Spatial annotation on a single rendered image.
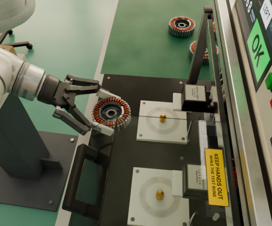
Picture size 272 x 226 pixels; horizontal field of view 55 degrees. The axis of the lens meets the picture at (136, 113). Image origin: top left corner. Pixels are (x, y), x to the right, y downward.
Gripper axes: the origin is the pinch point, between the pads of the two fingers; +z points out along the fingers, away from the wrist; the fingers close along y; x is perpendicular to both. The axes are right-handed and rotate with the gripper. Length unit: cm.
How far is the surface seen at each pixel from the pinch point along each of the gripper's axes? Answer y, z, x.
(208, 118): -2.0, 25.6, 12.8
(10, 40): -134, -56, -130
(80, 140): 4.1, -3.7, -13.0
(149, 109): -7.2, 12.8, 0.4
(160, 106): -8.9, 15.9, 2.2
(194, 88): -4.7, 15.9, 18.3
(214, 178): 27.3, 7.6, 30.3
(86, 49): -127, 4, -96
